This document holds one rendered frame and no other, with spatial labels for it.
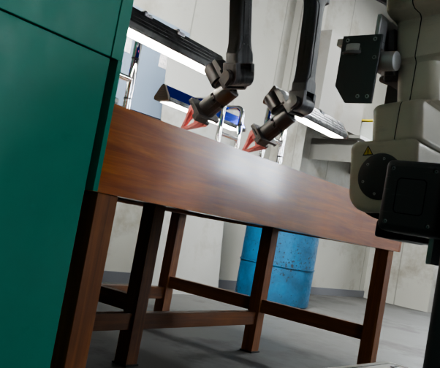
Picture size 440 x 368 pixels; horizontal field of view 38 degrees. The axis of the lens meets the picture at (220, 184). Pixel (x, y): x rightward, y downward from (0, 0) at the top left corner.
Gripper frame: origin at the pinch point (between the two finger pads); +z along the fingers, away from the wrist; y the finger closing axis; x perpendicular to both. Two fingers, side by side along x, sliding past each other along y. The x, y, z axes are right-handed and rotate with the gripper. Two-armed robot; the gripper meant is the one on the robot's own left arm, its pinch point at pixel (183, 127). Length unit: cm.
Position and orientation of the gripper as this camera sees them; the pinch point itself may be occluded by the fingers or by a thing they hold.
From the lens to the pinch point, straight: 191.0
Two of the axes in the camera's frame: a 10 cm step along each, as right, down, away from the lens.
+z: -7.3, 5.4, 4.2
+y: -5.7, -1.4, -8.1
